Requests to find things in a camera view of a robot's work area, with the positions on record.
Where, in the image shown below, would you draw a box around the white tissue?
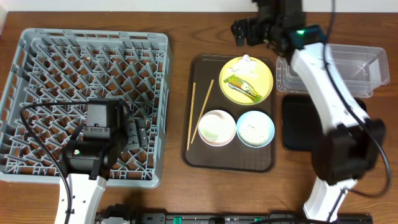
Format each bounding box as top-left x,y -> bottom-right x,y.
231,54 -> 258,78

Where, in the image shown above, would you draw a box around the yellow round plate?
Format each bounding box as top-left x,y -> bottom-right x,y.
219,56 -> 274,106

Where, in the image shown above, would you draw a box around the green orange snack wrapper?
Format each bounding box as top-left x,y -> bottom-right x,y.
223,75 -> 262,103

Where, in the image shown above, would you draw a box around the pink bowl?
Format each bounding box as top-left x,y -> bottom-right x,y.
198,110 -> 236,147

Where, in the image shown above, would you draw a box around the light blue bowl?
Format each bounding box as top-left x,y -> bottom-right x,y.
236,111 -> 275,148

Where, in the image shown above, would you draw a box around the white cup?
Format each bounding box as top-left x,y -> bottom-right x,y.
199,114 -> 222,141

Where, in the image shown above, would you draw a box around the rice food scraps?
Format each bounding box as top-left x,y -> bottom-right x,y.
239,124 -> 269,147

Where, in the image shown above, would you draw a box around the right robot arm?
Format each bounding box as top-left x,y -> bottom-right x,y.
231,0 -> 386,223

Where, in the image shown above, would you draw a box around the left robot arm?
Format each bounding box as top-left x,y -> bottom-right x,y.
55,98 -> 148,223

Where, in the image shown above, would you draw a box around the left wooden chopstick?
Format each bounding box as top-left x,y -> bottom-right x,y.
186,82 -> 196,151

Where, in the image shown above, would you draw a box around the wooden chopstick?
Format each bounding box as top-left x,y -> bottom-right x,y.
190,79 -> 214,144
186,82 -> 196,151

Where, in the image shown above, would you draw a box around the right wooden chopstick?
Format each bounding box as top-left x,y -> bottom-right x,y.
190,79 -> 214,144

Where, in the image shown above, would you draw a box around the dark brown serving tray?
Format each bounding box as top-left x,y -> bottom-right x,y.
182,55 -> 277,173

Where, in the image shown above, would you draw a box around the grey plastic dish rack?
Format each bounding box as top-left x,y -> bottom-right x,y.
1,28 -> 173,189

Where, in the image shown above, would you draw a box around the black rectangular tray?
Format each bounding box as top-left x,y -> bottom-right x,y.
281,95 -> 368,152

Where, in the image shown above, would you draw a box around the clear plastic bin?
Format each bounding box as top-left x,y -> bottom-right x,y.
275,44 -> 390,98

